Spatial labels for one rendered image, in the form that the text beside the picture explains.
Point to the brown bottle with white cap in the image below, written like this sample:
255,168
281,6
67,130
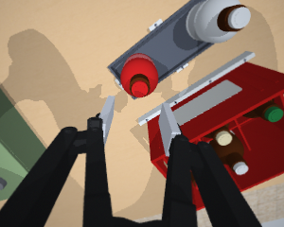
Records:
232,154

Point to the brown glass bottle with cream cap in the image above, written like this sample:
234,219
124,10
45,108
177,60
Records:
222,136

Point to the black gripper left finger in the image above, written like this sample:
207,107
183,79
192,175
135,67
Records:
34,198

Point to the white bottle with brown band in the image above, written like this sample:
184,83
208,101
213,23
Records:
217,21

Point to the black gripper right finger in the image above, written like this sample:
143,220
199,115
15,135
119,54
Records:
223,201

